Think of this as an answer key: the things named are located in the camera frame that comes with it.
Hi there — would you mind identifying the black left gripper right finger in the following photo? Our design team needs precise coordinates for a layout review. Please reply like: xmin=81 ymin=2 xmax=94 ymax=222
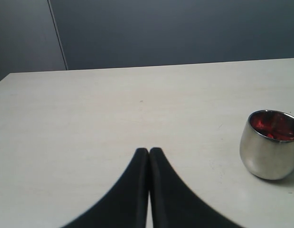
xmin=149 ymin=147 xmax=240 ymax=228

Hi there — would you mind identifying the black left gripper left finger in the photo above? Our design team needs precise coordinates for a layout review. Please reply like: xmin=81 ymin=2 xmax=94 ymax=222
xmin=64 ymin=148 xmax=149 ymax=228

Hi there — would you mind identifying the red candy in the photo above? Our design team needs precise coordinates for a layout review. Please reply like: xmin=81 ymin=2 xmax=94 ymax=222
xmin=250 ymin=118 xmax=274 ymax=139

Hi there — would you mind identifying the stainless steel cup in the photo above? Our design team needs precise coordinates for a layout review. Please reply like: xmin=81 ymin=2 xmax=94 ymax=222
xmin=239 ymin=110 xmax=294 ymax=181

